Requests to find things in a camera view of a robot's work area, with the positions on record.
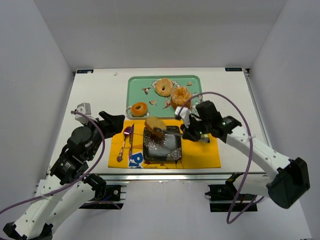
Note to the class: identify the blue corner label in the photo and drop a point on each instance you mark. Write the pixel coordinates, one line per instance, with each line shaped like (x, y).
(84, 71)
(233, 69)

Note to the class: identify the blue corner label left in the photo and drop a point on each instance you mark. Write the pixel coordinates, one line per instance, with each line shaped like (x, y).
(84, 71)

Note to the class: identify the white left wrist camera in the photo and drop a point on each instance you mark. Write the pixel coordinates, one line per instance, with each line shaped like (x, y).
(85, 109)

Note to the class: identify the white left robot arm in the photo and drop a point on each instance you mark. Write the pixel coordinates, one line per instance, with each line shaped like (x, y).
(70, 183)

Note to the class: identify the iridescent purple knife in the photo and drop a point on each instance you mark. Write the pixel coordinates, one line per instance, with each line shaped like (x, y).
(131, 136)

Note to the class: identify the small orange donut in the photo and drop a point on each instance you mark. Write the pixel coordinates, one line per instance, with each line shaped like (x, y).
(139, 109)

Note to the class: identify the black floral square plate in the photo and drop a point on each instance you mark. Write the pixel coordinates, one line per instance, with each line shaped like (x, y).
(167, 147)

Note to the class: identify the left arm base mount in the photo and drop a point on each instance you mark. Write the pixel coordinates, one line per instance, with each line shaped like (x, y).
(110, 192)

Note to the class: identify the glazed bagel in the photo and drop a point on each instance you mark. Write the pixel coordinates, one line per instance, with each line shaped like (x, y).
(164, 87)

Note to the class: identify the sliced bread piece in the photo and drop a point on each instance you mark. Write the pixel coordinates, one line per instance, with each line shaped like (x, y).
(155, 125)

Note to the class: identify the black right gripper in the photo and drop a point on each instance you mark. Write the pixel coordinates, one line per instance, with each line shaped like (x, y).
(191, 129)

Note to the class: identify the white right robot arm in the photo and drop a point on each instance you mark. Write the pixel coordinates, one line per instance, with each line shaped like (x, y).
(285, 179)

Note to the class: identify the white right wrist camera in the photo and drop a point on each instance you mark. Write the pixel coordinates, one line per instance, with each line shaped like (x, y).
(183, 113)

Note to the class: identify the iridescent purple fork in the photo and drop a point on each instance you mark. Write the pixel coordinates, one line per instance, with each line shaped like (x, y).
(126, 133)

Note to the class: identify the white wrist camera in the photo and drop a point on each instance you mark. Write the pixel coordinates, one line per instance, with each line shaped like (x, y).
(183, 113)
(85, 109)

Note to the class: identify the tall sugared bundt cake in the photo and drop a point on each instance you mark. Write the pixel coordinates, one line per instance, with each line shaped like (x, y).
(179, 96)

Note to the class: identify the green floral serving tray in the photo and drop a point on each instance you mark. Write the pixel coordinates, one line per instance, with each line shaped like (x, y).
(142, 89)

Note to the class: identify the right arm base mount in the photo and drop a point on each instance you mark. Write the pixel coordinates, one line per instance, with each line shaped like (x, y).
(221, 193)

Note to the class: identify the aluminium table front rail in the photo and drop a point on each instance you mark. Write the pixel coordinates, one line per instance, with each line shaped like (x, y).
(166, 177)

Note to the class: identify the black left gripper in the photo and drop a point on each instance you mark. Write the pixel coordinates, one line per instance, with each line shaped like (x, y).
(104, 125)

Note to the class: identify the metal kitchen tongs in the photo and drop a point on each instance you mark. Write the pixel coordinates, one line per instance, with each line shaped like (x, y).
(170, 132)

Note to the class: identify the yellow printed placemat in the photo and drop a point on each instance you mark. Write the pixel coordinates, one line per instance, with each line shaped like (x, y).
(195, 155)

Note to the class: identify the blue corner label right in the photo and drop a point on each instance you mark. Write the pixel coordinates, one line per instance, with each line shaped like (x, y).
(233, 69)

